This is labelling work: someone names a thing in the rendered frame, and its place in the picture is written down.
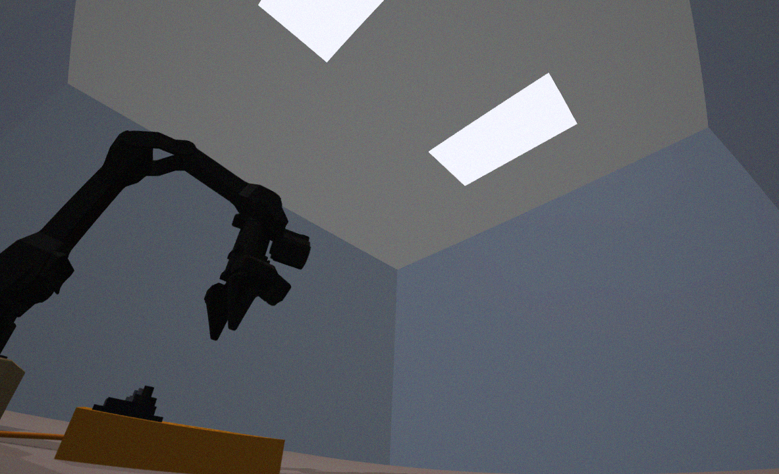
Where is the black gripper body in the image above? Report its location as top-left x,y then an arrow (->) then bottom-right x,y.
204,242 -> 278,303

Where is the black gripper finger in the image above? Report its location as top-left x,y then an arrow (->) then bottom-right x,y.
205,297 -> 228,341
227,273 -> 270,331

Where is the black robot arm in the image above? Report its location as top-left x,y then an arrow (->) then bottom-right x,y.
0,130 -> 311,354

